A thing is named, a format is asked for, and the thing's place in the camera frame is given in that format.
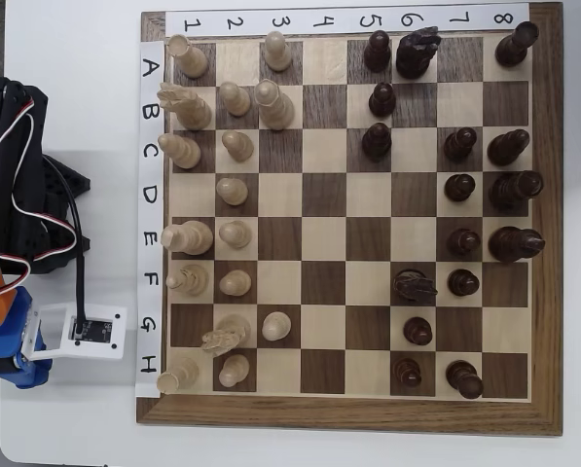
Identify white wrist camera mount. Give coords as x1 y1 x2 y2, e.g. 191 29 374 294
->
20 302 128 362

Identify dark wooden queen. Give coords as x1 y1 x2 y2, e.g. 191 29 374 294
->
488 169 545 211

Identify light wooden king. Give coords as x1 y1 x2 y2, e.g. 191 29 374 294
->
161 219 215 257

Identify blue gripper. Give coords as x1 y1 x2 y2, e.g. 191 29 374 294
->
0 286 53 390

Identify dark wooden bishop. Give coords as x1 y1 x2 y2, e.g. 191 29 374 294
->
361 122 393 163
487 128 532 167

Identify dark wooden king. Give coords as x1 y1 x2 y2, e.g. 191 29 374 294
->
488 226 547 265

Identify light wooden queen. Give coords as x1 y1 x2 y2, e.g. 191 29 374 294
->
253 78 296 131

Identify white letter label strip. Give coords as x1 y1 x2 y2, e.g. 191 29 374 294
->
133 40 166 399

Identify wooden chessboard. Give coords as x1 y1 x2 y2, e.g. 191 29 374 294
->
135 2 563 437

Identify dark wooden rook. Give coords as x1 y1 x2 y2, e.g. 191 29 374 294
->
445 359 485 401
493 20 540 68

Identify dark wooden knight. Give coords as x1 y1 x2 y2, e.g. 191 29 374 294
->
395 26 441 81
392 269 439 305

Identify white number label strip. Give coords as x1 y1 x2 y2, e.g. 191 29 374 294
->
164 3 530 36

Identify light wooden bishop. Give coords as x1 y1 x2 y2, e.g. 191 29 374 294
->
165 263 211 299
157 133 202 170

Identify black camera cable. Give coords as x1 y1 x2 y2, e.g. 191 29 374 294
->
51 160 91 337

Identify light wooden knight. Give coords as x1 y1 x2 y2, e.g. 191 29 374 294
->
157 82 213 131
200 313 252 360

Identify light wooden pawn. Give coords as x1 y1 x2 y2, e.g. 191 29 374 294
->
218 81 252 118
218 269 253 297
218 353 251 389
220 129 255 163
218 220 253 251
215 177 249 207
263 31 293 73
261 310 292 341

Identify dark wooden pawn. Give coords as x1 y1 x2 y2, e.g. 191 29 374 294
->
391 358 423 389
444 173 477 203
363 29 393 74
443 126 478 163
446 228 482 258
368 81 397 119
447 269 481 298
402 316 434 347

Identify light wooden rook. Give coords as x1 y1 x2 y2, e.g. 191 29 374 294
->
165 33 209 79
156 357 200 395

